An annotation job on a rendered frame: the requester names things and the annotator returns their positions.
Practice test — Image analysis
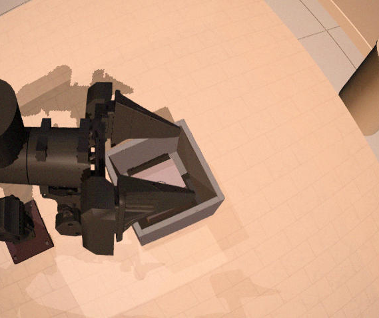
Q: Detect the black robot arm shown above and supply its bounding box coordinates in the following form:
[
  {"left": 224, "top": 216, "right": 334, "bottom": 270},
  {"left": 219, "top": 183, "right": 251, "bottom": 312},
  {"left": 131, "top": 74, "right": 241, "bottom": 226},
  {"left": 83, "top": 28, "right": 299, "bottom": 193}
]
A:
[{"left": 0, "top": 79, "right": 82, "bottom": 245}]

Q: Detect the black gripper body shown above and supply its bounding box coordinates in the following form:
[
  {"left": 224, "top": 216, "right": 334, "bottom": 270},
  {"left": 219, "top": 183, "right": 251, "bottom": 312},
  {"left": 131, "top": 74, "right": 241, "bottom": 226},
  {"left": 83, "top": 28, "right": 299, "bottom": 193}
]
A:
[{"left": 27, "top": 82, "right": 119, "bottom": 256}]

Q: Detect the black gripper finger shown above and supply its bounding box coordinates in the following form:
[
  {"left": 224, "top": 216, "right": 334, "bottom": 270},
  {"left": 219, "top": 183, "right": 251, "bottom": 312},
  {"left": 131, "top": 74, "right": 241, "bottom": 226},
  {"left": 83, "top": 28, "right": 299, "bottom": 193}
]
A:
[
  {"left": 116, "top": 174, "right": 195, "bottom": 242},
  {"left": 111, "top": 90, "right": 181, "bottom": 148}
]

